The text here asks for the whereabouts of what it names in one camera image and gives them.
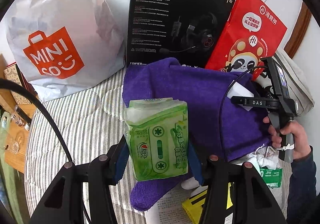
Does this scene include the striped cushion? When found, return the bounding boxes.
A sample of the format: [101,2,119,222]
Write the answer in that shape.
[23,67,148,224]

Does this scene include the green snack packet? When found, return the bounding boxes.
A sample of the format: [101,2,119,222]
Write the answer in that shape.
[260,168,283,188]

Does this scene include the white Nike waist bag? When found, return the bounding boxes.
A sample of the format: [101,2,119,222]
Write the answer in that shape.
[273,49,315,117]

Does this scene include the green tissue pack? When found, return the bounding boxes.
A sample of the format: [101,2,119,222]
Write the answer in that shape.
[124,98,188,181]

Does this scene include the red panda paper bag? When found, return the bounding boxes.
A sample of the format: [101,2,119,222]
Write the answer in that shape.
[205,0,287,72]

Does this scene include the person's right hand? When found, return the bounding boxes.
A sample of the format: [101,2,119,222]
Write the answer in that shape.
[263,117,311,160]

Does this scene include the white Miniso plastic bag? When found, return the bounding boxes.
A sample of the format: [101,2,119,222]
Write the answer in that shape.
[5,0,124,101]

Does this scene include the purple towel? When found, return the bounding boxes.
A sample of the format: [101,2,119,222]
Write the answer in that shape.
[122,57,272,212]

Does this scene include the right forearm dark sleeve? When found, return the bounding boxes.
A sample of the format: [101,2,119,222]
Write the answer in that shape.
[286,148,319,223]

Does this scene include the wooden side table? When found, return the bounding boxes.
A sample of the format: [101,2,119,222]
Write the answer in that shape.
[0,53,38,174]

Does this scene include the newspaper sheet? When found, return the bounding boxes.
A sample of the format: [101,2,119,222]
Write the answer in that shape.
[144,184,192,223]

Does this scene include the black headset box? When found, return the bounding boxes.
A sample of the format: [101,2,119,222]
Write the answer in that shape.
[126,0,235,68]

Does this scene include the black cable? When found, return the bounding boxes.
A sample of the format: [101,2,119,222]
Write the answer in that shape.
[0,78,92,224]

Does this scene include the white sponge block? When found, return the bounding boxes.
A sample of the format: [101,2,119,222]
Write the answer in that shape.
[227,82,254,99]

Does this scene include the yellow Adidas pouch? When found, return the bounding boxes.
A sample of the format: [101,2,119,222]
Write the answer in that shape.
[182,182,234,224]

